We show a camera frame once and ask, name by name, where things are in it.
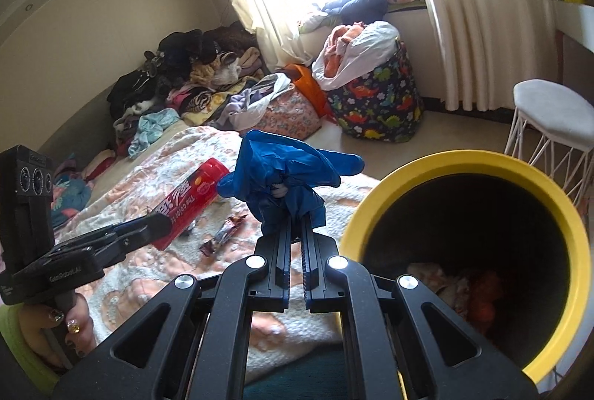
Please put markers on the dark teal cloth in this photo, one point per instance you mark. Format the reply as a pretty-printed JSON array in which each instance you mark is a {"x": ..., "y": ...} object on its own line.
[{"x": 297, "y": 377}]

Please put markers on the person's left hand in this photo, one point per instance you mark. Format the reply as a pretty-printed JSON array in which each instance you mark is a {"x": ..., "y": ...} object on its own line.
[{"x": 46, "y": 332}]

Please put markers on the pile of clothes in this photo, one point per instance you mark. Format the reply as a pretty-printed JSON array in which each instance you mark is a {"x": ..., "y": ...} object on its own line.
[{"x": 185, "y": 70}]

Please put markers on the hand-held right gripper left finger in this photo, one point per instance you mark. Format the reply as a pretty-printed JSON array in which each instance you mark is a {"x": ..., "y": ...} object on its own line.
[{"x": 280, "y": 251}]

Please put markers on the white garment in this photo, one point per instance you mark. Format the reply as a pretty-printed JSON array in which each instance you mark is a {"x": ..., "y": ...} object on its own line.
[{"x": 250, "y": 105}]

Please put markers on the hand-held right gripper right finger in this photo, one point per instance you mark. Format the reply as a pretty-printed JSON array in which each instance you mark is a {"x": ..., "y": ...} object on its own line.
[{"x": 312, "y": 251}]

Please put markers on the blue printed cloth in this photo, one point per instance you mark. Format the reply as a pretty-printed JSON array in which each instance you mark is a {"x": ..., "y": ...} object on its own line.
[{"x": 69, "y": 195}]

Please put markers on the dinosaur print fabric basket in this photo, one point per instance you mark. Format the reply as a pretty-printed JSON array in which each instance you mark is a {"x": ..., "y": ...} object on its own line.
[{"x": 376, "y": 103}]

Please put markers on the light blue garment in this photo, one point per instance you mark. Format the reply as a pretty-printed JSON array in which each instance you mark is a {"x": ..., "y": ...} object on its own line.
[{"x": 151, "y": 130}]

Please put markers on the orange bag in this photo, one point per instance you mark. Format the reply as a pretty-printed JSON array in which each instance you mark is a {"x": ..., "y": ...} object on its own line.
[{"x": 308, "y": 89}]

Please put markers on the white bag of clothes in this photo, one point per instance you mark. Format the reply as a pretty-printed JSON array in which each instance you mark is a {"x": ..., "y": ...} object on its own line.
[{"x": 371, "y": 42}]

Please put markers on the white plastic bag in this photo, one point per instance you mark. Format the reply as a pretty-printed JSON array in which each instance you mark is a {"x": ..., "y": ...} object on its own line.
[{"x": 436, "y": 284}]

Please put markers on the red snack can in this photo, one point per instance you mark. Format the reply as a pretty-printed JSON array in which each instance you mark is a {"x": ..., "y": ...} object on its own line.
[{"x": 195, "y": 195}]

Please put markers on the white desk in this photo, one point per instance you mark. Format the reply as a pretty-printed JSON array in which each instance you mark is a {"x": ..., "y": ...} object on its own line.
[{"x": 577, "y": 26}]

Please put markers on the pink floral bag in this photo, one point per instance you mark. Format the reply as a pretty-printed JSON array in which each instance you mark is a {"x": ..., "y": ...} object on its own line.
[{"x": 292, "y": 117}]

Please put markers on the peach and white blanket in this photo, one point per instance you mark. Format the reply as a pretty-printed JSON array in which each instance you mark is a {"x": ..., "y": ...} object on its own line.
[{"x": 139, "y": 288}]

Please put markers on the person's left forearm green sleeve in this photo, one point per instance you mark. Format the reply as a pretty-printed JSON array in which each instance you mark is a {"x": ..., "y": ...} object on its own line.
[{"x": 14, "y": 353}]

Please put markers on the brown snack wrapper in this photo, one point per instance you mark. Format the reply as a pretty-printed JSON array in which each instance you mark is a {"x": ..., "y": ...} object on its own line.
[{"x": 218, "y": 243}]

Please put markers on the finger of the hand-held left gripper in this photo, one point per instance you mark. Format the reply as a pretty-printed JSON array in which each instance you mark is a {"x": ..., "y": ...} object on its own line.
[{"x": 130, "y": 235}]

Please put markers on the yellow trash bin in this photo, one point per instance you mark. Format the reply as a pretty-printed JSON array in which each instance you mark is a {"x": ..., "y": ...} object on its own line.
[{"x": 464, "y": 163}]

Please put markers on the dark jacket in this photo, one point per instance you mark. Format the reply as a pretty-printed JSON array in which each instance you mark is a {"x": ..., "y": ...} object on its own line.
[{"x": 357, "y": 0}]

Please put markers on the blue rubber glove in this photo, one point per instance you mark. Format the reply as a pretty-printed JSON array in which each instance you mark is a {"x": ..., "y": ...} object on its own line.
[{"x": 274, "y": 163}]

